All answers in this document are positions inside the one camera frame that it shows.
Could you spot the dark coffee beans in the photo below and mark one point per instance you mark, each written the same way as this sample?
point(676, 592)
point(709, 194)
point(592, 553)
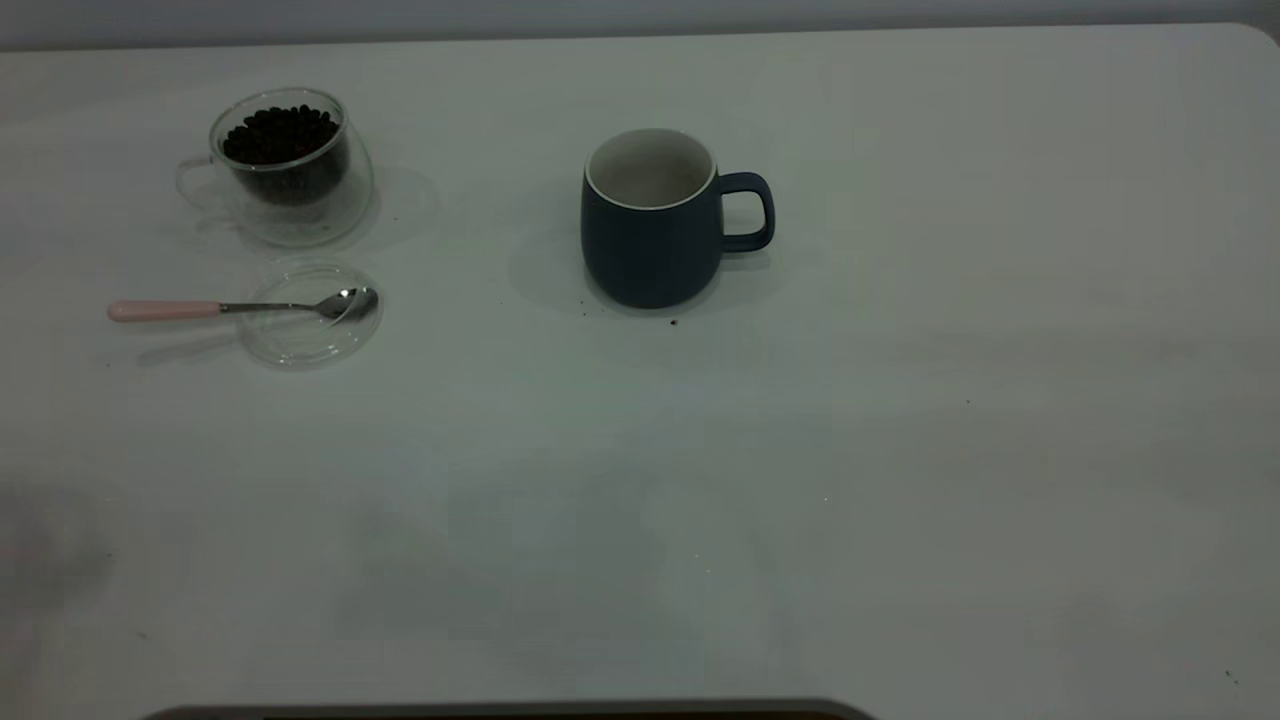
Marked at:
point(280, 140)

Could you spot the dark grey ceramic mug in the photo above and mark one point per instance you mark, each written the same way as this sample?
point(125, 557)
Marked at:
point(640, 255)

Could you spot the clear double-wall glass cup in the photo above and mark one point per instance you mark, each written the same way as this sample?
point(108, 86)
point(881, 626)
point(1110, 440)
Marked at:
point(342, 215)

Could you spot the clear glass lid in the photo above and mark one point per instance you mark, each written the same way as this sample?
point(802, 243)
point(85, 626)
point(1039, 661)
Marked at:
point(300, 348)

